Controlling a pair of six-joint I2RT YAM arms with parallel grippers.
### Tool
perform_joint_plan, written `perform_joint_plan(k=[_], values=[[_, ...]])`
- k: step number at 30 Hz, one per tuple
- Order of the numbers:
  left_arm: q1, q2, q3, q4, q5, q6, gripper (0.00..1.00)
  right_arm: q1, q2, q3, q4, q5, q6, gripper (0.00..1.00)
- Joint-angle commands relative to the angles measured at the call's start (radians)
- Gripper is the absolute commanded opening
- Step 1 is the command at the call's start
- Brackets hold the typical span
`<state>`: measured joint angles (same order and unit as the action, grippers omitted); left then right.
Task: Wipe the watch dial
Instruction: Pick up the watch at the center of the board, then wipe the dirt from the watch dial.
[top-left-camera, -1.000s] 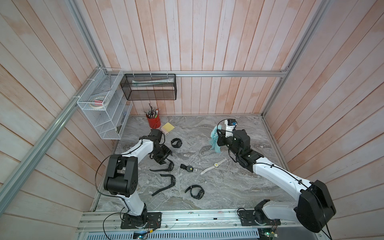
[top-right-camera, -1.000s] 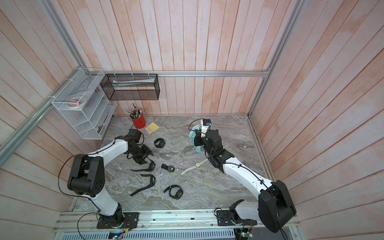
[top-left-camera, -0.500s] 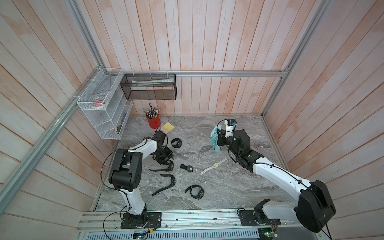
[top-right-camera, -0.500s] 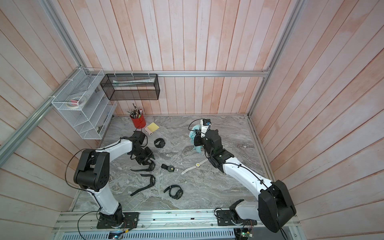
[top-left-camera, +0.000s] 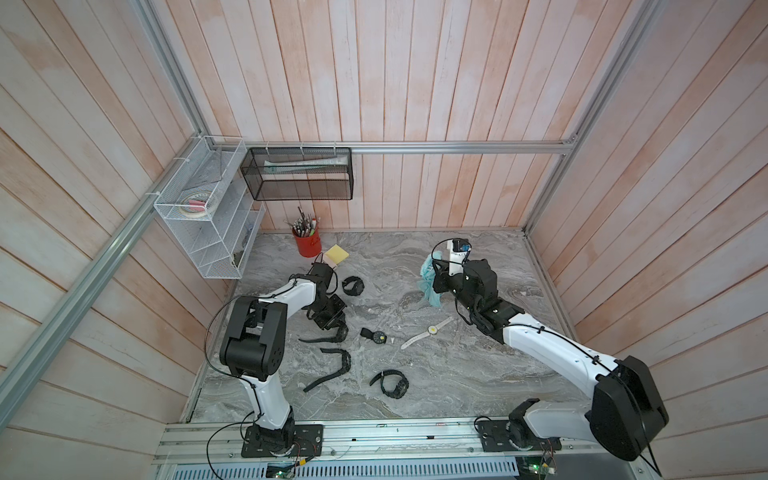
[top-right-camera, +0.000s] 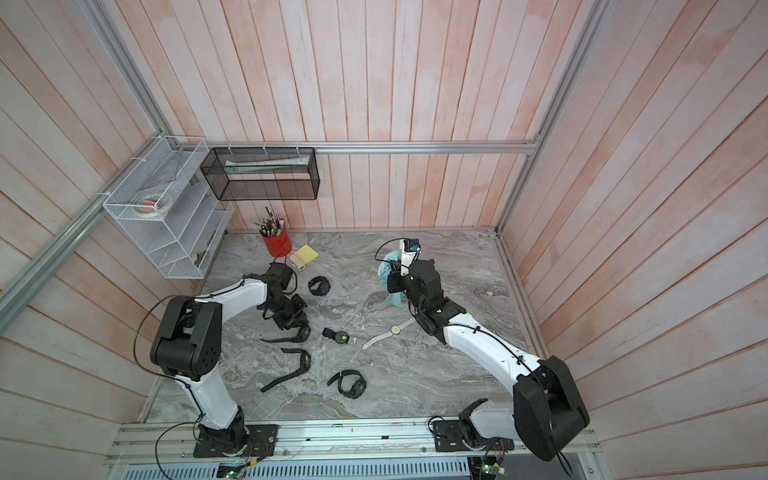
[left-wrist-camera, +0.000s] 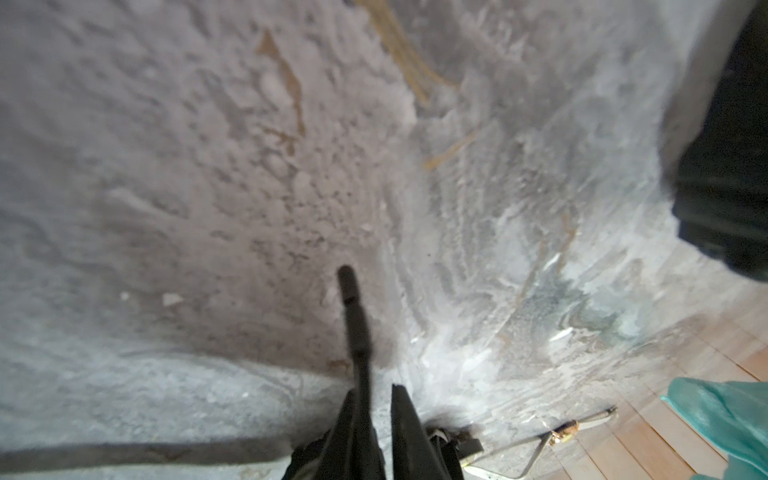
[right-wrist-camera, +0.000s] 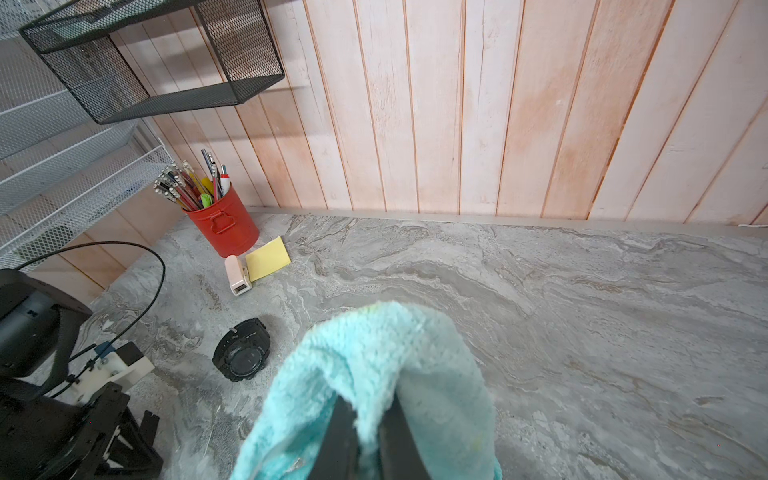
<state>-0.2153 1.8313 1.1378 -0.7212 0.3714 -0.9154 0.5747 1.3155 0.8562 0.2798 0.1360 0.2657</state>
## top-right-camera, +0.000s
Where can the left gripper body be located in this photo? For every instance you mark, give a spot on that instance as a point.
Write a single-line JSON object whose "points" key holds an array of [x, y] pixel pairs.
{"points": [[287, 312]]}

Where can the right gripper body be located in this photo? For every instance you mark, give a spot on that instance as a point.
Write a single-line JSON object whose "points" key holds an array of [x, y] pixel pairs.
{"points": [[400, 284]]}

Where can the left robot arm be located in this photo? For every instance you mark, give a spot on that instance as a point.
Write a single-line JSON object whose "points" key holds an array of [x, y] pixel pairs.
{"points": [[187, 345]]}

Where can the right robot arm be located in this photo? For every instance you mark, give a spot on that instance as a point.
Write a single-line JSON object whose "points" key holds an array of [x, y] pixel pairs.
{"points": [[546, 410]]}

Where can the yellow sticky note pad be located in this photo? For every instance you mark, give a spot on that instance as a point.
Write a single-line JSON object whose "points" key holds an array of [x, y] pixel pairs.
{"points": [[305, 255]]}

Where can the red pen holder cup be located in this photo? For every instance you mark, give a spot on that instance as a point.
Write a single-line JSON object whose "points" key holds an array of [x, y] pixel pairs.
{"points": [[279, 245]]}

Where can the tape roll on shelf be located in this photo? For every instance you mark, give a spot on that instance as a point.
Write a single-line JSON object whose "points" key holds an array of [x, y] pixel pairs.
{"points": [[152, 205]]}

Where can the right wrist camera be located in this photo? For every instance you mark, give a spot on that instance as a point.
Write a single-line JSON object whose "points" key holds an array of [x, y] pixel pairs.
{"points": [[410, 249]]}

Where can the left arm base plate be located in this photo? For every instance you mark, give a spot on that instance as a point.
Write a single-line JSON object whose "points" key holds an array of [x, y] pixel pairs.
{"points": [[247, 440]]}

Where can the black mesh wall basket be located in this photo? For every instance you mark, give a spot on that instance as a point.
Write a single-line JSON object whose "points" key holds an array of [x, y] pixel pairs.
{"points": [[262, 173]]}

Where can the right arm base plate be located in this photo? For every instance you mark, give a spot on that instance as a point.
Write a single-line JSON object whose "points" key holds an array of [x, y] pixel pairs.
{"points": [[460, 436]]}

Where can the white wire wall shelf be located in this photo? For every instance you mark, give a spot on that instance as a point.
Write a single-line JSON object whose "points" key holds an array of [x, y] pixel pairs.
{"points": [[169, 211]]}

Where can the aluminium front rail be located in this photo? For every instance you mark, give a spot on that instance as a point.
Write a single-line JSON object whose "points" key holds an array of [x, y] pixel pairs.
{"points": [[144, 443]]}

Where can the aluminium wall frame rail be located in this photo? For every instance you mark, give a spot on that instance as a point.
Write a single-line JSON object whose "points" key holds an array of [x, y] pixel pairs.
{"points": [[387, 90]]}

